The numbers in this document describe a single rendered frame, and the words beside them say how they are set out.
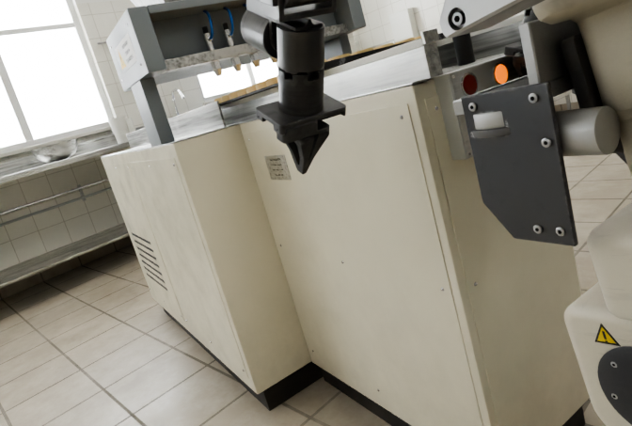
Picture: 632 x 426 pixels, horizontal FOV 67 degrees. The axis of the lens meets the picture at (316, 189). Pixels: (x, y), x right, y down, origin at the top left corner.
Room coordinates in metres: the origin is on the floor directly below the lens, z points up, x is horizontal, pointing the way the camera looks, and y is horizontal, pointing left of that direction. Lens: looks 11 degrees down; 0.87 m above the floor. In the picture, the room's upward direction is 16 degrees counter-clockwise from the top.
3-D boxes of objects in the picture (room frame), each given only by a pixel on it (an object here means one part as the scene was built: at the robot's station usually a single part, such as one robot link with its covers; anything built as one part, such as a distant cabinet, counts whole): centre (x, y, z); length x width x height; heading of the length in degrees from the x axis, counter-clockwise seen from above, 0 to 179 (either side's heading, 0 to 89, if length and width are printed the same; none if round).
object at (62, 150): (3.69, 1.79, 0.94); 0.33 x 0.33 x 0.12
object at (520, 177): (0.53, -0.32, 0.77); 0.28 x 0.16 x 0.22; 120
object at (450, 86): (0.82, -0.34, 0.77); 0.24 x 0.04 x 0.14; 120
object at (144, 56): (1.57, 0.09, 1.01); 0.72 x 0.33 x 0.34; 120
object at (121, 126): (3.88, 1.33, 0.98); 0.18 x 0.14 x 0.20; 80
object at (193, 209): (1.98, 0.33, 0.42); 1.28 x 0.72 x 0.84; 30
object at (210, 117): (1.88, 0.51, 0.88); 1.28 x 0.01 x 0.07; 30
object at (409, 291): (1.13, -0.16, 0.45); 0.70 x 0.34 x 0.90; 30
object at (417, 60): (1.60, 0.28, 0.87); 2.01 x 0.03 x 0.07; 30
